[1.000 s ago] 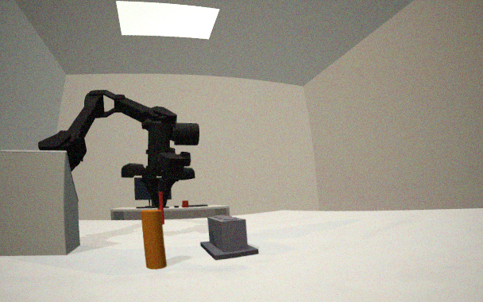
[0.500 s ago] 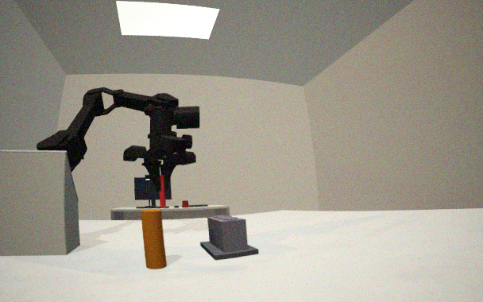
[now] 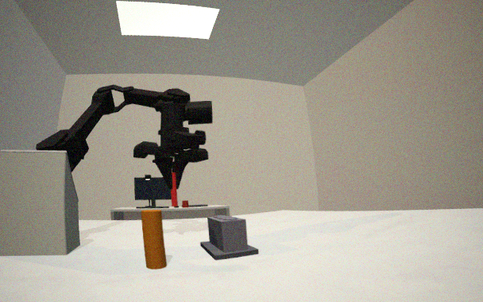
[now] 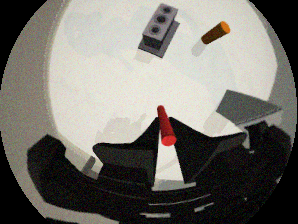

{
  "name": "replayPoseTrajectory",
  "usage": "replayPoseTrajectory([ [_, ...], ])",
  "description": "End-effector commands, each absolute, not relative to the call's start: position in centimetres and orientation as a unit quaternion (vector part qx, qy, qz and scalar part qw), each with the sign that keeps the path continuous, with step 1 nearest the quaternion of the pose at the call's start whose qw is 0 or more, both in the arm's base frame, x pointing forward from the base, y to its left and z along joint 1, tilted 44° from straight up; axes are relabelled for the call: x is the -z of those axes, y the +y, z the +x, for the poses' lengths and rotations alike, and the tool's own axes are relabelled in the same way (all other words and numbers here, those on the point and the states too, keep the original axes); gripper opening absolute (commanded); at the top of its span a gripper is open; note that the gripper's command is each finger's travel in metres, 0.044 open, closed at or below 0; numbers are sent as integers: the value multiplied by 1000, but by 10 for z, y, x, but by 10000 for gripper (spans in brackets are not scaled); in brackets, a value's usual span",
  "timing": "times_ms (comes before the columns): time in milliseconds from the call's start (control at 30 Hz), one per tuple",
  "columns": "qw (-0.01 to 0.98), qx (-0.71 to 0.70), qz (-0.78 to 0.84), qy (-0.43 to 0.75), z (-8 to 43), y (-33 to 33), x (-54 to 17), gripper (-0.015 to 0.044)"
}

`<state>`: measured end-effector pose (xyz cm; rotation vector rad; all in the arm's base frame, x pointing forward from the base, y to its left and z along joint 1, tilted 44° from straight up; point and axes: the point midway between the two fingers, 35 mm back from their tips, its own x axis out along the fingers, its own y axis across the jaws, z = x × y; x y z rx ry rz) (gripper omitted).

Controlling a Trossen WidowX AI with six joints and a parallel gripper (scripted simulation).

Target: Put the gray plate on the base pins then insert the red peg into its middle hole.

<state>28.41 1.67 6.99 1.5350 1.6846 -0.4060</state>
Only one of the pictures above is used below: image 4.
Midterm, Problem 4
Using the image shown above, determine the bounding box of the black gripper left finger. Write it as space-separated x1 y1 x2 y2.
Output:
92 117 160 186

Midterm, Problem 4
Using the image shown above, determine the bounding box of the orange-brown cylinder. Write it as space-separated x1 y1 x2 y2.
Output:
201 20 230 45

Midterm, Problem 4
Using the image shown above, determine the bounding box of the red peg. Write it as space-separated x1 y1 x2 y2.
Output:
157 105 176 147

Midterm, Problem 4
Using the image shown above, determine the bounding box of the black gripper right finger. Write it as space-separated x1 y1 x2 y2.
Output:
169 116 247 184

